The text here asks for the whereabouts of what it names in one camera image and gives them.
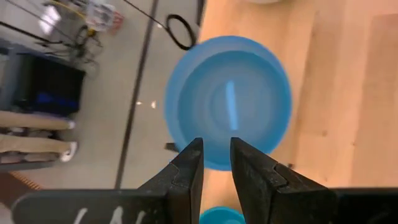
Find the translucent blue bowl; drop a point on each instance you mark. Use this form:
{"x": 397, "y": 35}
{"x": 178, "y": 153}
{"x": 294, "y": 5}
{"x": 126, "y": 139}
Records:
{"x": 258, "y": 93}

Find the black computer case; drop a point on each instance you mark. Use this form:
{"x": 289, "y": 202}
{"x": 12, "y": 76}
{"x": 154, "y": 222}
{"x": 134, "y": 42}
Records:
{"x": 46, "y": 81}

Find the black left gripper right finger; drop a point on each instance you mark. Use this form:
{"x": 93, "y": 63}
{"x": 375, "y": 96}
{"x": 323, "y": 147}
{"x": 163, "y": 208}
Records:
{"x": 252, "y": 177}

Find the clear plastic basket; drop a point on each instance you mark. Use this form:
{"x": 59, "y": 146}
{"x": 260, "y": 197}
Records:
{"x": 101, "y": 17}

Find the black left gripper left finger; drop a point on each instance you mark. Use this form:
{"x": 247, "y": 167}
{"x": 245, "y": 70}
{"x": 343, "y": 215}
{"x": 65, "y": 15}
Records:
{"x": 188, "y": 177}

